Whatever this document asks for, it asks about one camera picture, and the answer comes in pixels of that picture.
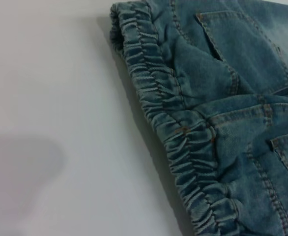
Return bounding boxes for blue denim shorts with basketball print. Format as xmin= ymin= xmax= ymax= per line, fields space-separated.
xmin=108 ymin=0 xmax=288 ymax=236

